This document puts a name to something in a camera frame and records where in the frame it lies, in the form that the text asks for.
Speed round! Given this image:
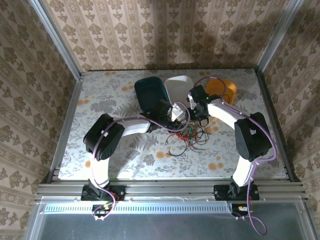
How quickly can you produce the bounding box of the green cable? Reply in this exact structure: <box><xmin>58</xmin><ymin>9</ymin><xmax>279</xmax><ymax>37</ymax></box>
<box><xmin>181</xmin><ymin>125</ymin><xmax>197</xmax><ymax>138</ymax></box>
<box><xmin>183</xmin><ymin>124</ymin><xmax>199</xmax><ymax>136</ymax></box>

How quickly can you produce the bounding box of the white plastic bin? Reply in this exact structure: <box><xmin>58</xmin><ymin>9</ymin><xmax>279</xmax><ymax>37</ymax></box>
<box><xmin>164</xmin><ymin>74</ymin><xmax>195</xmax><ymax>106</ymax></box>

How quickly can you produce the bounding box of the orange plastic bin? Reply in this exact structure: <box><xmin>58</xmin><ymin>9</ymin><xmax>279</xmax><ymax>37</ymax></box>
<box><xmin>205</xmin><ymin>77</ymin><xmax>238</xmax><ymax>105</ymax></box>

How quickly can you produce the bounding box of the teal plastic bin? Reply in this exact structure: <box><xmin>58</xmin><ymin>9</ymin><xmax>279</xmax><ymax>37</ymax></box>
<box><xmin>133</xmin><ymin>76</ymin><xmax>171</xmax><ymax>114</ymax></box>

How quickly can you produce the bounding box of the floral tablecloth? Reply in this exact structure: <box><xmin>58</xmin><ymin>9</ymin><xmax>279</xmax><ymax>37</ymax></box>
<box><xmin>57</xmin><ymin>68</ymin><xmax>288</xmax><ymax>180</ymax></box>

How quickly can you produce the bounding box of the black power connector block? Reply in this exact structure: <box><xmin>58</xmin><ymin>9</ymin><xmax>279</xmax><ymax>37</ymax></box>
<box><xmin>91</xmin><ymin>203</ymin><xmax>113</xmax><ymax>219</ymax></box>
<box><xmin>231</xmin><ymin>203</ymin><xmax>254</xmax><ymax>218</ymax></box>

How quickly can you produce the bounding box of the grey metal panel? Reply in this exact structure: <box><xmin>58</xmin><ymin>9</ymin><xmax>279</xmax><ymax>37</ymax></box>
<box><xmin>24</xmin><ymin>197</ymin><xmax>320</xmax><ymax>240</ymax></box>

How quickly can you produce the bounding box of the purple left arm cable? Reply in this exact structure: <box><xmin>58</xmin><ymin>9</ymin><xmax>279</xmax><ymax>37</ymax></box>
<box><xmin>92</xmin><ymin>100</ymin><xmax>192</xmax><ymax>222</ymax></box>

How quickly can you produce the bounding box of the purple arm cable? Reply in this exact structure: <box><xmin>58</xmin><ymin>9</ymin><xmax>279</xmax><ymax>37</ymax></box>
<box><xmin>92</xmin><ymin>100</ymin><xmax>192</xmax><ymax>222</ymax></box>
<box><xmin>194</xmin><ymin>76</ymin><xmax>278</xmax><ymax>236</ymax></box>

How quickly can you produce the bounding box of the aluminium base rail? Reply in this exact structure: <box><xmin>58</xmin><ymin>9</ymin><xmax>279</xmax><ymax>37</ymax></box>
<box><xmin>34</xmin><ymin>178</ymin><xmax>310</xmax><ymax>202</ymax></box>

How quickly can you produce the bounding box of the aluminium side rail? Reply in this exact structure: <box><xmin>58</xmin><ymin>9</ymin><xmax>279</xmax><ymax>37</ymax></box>
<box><xmin>254</xmin><ymin>69</ymin><xmax>302</xmax><ymax>183</ymax></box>
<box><xmin>46</xmin><ymin>72</ymin><xmax>85</xmax><ymax>182</ymax></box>

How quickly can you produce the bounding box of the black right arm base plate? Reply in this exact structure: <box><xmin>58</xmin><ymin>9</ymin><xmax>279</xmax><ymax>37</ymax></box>
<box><xmin>213</xmin><ymin>184</ymin><xmax>260</xmax><ymax>201</ymax></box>

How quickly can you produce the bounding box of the slotted grey cable duct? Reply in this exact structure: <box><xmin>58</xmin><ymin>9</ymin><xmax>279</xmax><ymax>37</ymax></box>
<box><xmin>41</xmin><ymin>201</ymin><xmax>235</xmax><ymax>214</ymax></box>

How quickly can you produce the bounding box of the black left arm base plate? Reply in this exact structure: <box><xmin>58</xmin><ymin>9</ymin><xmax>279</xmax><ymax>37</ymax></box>
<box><xmin>81</xmin><ymin>184</ymin><xmax>126</xmax><ymax>202</ymax></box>

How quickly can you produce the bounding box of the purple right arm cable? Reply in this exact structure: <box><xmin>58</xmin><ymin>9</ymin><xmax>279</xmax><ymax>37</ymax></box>
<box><xmin>194</xmin><ymin>76</ymin><xmax>278</xmax><ymax>236</ymax></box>

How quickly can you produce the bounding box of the aluminium frame post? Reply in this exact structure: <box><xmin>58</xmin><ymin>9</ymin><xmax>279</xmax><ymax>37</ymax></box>
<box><xmin>254</xmin><ymin>0</ymin><xmax>305</xmax><ymax>75</ymax></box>
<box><xmin>27</xmin><ymin>0</ymin><xmax>83</xmax><ymax>80</ymax></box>

